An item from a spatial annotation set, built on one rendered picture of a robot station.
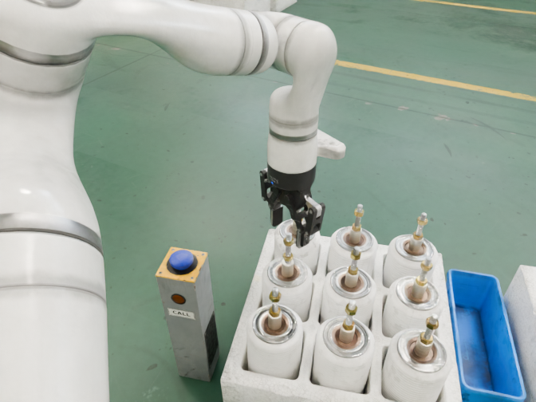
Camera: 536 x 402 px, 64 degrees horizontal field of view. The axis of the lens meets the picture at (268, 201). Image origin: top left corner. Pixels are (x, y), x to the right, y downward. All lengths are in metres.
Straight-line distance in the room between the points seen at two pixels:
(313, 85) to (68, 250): 0.39
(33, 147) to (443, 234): 1.19
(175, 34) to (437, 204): 1.18
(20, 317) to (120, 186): 1.31
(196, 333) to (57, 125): 0.56
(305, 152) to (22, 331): 0.46
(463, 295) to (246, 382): 0.59
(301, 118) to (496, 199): 1.08
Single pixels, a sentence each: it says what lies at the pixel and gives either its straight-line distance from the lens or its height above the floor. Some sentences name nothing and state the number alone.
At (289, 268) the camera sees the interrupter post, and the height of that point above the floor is 0.27.
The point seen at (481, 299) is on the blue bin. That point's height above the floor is 0.04.
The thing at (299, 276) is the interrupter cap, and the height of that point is 0.25.
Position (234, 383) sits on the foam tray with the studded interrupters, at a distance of 0.78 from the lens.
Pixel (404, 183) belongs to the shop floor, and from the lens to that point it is 1.54.
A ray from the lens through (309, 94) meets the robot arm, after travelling 0.57.
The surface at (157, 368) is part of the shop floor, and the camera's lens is 1.03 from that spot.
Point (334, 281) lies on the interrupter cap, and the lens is 0.81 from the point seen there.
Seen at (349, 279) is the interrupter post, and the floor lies 0.27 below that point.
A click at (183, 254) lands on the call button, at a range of 0.76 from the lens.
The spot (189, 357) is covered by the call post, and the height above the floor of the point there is 0.08.
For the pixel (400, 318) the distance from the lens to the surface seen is 0.82.
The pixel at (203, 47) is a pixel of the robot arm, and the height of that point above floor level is 0.72.
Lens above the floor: 0.86
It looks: 38 degrees down
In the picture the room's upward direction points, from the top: straight up
